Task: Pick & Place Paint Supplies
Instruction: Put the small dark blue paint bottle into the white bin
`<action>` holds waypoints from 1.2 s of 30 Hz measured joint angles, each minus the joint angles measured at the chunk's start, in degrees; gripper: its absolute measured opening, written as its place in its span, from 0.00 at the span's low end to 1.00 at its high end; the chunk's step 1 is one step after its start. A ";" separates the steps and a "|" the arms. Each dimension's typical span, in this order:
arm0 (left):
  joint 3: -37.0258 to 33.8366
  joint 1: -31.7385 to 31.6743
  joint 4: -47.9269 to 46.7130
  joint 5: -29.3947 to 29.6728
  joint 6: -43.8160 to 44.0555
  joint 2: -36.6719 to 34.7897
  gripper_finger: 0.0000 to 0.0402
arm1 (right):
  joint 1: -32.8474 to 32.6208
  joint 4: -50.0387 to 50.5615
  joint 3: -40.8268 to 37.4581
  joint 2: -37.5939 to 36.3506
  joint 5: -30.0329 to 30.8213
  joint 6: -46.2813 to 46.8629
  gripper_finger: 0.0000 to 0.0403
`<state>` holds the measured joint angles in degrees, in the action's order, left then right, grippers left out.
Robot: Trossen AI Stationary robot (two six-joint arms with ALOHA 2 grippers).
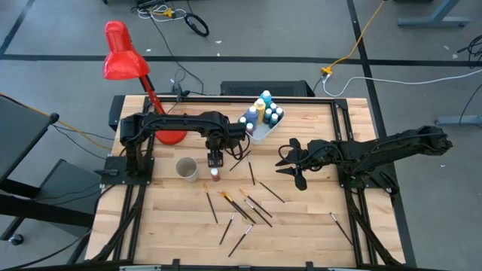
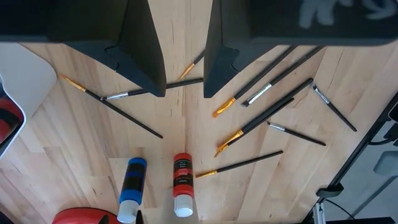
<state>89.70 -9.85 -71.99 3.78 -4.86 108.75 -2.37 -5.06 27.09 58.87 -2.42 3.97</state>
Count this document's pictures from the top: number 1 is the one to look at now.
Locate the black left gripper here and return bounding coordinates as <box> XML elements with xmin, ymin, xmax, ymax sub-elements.
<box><xmin>206</xmin><ymin>123</ymin><xmax>248</xmax><ymax>169</ymax></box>

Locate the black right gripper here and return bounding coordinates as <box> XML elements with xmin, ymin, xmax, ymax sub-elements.
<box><xmin>276</xmin><ymin>137</ymin><xmax>334</xmax><ymax>191</ymax></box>

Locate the white plastic tray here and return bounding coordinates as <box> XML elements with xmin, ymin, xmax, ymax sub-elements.
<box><xmin>236</xmin><ymin>106</ymin><xmax>286</xmax><ymax>146</ymax></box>

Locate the gold-ferrule black paintbrush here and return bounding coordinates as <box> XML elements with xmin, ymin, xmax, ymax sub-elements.
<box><xmin>239</xmin><ymin>188</ymin><xmax>273</xmax><ymax>219</ymax></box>
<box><xmin>203</xmin><ymin>183</ymin><xmax>219</xmax><ymax>224</ymax></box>

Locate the large purple paint bottle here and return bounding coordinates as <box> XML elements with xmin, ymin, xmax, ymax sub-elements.
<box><xmin>246</xmin><ymin>105</ymin><xmax>259</xmax><ymax>131</ymax></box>

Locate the large yellow paint bottle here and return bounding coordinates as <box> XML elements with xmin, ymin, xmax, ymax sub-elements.
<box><xmin>253</xmin><ymin>97</ymin><xmax>267</xmax><ymax>121</ymax></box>

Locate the thin silver-ferrule black paintbrush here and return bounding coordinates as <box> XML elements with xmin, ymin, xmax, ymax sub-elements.
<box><xmin>227</xmin><ymin>224</ymin><xmax>255</xmax><ymax>259</ymax></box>
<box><xmin>218</xmin><ymin>212</ymin><xmax>237</xmax><ymax>246</ymax></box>

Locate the beige cup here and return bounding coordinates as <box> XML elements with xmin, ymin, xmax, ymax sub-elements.
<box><xmin>175</xmin><ymin>157</ymin><xmax>200</xmax><ymax>183</ymax></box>

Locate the black table clamp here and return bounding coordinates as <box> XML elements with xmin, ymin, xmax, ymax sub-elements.
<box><xmin>171</xmin><ymin>83</ymin><xmax>191</xmax><ymax>103</ymax></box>

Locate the black computer case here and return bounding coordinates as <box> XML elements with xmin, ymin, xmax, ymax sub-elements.
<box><xmin>220</xmin><ymin>80</ymin><xmax>316</xmax><ymax>98</ymax></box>

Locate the red desk lamp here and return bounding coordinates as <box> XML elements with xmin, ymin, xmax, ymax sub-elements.
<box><xmin>102</xmin><ymin>20</ymin><xmax>188</xmax><ymax>146</ymax></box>

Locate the grey desk foot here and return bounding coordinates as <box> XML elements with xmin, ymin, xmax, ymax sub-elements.
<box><xmin>435</xmin><ymin>114</ymin><xmax>482</xmax><ymax>127</ymax></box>

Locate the black side cart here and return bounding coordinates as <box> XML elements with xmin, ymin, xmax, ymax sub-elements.
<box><xmin>0</xmin><ymin>93</ymin><xmax>102</xmax><ymax>245</ymax></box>

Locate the grey desk leg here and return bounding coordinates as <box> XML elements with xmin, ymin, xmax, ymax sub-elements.
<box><xmin>398</xmin><ymin>0</ymin><xmax>471</xmax><ymax>28</ymax></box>

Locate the black aluminium table frame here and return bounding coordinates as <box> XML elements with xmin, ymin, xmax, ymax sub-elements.
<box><xmin>86</xmin><ymin>93</ymin><xmax>417</xmax><ymax>271</ymax></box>

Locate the yellow power cable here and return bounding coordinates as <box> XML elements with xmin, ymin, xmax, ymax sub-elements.
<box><xmin>320</xmin><ymin>0</ymin><xmax>389</xmax><ymax>75</ymax></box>

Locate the white power cable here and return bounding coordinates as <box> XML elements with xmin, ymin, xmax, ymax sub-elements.
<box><xmin>322</xmin><ymin>69</ymin><xmax>482</xmax><ymax>98</ymax></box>

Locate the black coiled cable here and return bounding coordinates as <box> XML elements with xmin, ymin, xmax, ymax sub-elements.
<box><xmin>183</xmin><ymin>12</ymin><xmax>210</xmax><ymax>38</ymax></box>

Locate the white cable bundle yellow plug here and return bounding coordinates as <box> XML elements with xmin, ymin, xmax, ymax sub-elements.
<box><xmin>136</xmin><ymin>2</ymin><xmax>188</xmax><ymax>23</ymax></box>

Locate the black cable bundle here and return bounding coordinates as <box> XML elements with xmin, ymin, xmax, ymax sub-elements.
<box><xmin>456</xmin><ymin>34</ymin><xmax>482</xmax><ymax>63</ymax></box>

